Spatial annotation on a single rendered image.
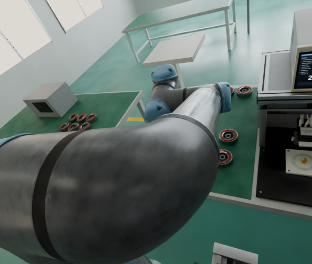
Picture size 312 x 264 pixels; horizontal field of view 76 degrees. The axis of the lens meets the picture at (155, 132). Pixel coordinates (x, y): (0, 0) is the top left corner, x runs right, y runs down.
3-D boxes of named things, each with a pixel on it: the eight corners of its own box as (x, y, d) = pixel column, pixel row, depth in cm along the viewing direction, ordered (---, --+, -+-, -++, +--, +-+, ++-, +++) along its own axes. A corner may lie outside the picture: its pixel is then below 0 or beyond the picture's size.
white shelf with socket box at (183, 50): (204, 112, 155) (192, 56, 125) (161, 112, 173) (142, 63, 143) (213, 85, 176) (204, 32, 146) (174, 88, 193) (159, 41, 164)
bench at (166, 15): (232, 51, 359) (229, 5, 311) (135, 64, 460) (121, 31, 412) (238, 30, 412) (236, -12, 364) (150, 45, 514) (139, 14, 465)
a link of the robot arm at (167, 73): (145, 79, 57) (152, 64, 63) (157, 109, 64) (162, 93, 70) (172, 74, 54) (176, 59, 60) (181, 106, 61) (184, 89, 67)
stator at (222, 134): (239, 133, 129) (239, 129, 127) (235, 146, 123) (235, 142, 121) (222, 131, 135) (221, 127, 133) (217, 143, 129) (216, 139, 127)
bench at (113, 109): (123, 222, 194) (79, 180, 146) (18, 186, 283) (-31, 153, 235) (163, 138, 259) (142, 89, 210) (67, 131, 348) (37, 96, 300)
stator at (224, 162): (230, 169, 113) (230, 165, 111) (211, 166, 119) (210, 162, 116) (234, 153, 120) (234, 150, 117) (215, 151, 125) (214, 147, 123)
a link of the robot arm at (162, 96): (180, 103, 47) (185, 78, 54) (137, 108, 51) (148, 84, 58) (187, 127, 52) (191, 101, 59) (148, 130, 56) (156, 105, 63)
